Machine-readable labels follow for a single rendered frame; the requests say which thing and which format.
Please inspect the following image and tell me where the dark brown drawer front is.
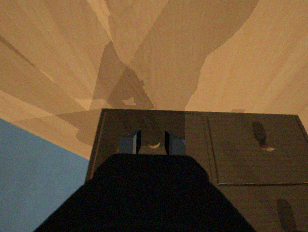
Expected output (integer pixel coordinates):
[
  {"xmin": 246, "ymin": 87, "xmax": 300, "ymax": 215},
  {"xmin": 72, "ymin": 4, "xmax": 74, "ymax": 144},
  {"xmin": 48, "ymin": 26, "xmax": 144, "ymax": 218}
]
[
  {"xmin": 222, "ymin": 191, "xmax": 308, "ymax": 232},
  {"xmin": 207, "ymin": 115, "xmax": 308, "ymax": 186},
  {"xmin": 92, "ymin": 112, "xmax": 212, "ymax": 183}
]

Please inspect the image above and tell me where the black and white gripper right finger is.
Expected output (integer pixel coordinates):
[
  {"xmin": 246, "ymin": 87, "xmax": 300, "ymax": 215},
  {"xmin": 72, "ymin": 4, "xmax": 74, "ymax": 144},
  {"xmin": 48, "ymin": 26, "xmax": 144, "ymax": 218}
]
[{"xmin": 165, "ymin": 131, "xmax": 186, "ymax": 155}]

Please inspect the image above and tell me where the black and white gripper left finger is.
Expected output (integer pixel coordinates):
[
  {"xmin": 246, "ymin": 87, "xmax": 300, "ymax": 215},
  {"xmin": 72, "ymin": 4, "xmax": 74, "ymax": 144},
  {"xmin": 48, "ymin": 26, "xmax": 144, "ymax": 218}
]
[{"xmin": 119, "ymin": 130, "xmax": 141, "ymax": 154}]

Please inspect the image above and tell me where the brown wooden chest of drawers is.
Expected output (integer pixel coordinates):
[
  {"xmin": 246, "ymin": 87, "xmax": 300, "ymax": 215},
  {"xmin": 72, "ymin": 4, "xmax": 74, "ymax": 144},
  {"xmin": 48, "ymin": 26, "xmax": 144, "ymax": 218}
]
[{"xmin": 84, "ymin": 108, "xmax": 308, "ymax": 192}]

